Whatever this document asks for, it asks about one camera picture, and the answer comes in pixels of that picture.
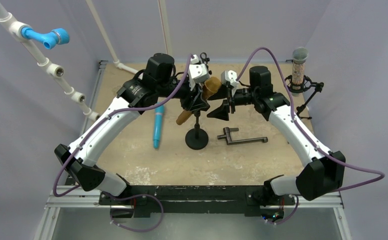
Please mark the dark grey metal pipe fitting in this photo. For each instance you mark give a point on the dark grey metal pipe fitting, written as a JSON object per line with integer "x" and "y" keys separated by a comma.
{"x": 230, "y": 141}

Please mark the glitter silver-head microphone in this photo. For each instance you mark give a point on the glitter silver-head microphone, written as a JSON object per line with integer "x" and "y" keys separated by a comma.
{"x": 299, "y": 58}

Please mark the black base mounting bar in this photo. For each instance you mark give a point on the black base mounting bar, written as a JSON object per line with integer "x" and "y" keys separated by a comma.
{"x": 143, "y": 200}

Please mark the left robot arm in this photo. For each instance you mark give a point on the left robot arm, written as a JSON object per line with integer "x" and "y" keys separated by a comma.
{"x": 149, "y": 89}

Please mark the black round-base microphone stand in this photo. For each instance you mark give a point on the black round-base microphone stand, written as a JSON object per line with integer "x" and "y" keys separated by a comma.
{"x": 196, "y": 138}

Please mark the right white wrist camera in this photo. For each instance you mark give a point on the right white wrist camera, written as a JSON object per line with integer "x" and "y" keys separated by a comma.
{"x": 229, "y": 78}

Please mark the white PVC pipe frame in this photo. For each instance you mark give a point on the white PVC pipe frame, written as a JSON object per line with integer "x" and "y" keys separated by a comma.
{"x": 55, "y": 71}

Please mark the black tripod microphone stand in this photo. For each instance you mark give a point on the black tripod microphone stand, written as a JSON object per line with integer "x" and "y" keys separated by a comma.
{"x": 204, "y": 58}

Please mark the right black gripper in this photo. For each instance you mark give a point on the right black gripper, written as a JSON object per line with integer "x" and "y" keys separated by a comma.
{"x": 231, "y": 102}

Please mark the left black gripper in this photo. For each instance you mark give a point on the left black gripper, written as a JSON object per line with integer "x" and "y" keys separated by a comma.
{"x": 191, "y": 101}

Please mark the gold microphone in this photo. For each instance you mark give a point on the gold microphone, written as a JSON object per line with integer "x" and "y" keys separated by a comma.
{"x": 209, "y": 87}

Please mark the blue pipe fitting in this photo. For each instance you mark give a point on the blue pipe fitting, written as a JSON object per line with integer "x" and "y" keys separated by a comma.
{"x": 58, "y": 36}

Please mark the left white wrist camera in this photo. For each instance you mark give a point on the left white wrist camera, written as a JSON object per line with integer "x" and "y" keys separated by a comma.
{"x": 197, "y": 72}

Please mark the blue microphone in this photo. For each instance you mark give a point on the blue microphone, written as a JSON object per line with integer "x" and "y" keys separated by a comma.
{"x": 159, "y": 113}

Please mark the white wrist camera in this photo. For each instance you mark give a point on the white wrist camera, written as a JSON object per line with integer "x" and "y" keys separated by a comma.
{"x": 229, "y": 78}
{"x": 197, "y": 72}

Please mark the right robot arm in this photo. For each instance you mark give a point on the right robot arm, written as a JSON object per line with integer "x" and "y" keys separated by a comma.
{"x": 323, "y": 168}

